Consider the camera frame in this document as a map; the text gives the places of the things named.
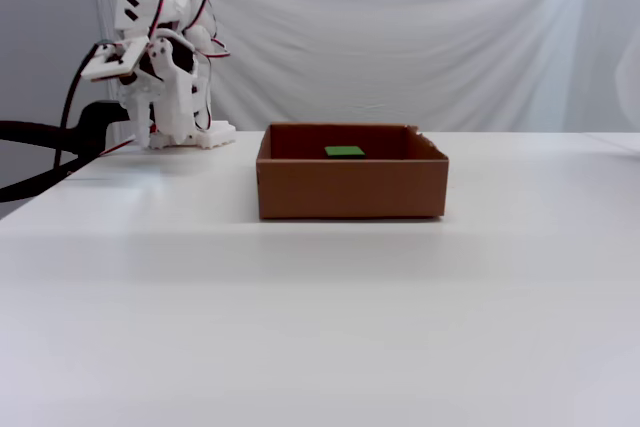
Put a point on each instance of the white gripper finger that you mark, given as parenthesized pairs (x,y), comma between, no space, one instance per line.
(175,107)
(141,117)

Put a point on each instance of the brown cardboard box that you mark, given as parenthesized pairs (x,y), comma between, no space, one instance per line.
(350,192)

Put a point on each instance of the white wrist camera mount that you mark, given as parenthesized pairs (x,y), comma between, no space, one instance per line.
(112,62)

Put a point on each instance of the green cube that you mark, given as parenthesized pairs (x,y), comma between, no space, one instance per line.
(344,151)

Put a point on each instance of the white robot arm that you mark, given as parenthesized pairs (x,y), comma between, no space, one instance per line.
(130,7)

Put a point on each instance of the white cloth backdrop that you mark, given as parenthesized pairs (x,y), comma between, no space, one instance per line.
(615,47)
(400,47)

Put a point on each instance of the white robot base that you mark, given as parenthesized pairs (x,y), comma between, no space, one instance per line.
(215,136)

